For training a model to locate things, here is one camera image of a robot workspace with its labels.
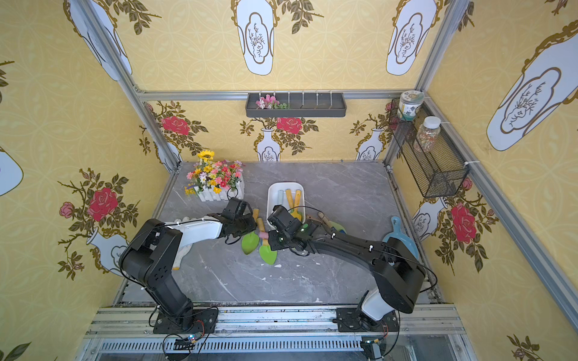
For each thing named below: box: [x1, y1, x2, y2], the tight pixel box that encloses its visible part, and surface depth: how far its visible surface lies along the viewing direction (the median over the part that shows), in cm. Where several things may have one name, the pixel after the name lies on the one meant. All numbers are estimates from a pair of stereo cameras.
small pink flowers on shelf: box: [255, 94, 289, 110], surface depth 89 cm
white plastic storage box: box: [266, 181, 307, 225], surface depth 108 cm
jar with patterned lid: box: [397, 89, 426, 122], surface depth 87 cm
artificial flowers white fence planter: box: [184, 149, 246, 203], surface depth 99 cm
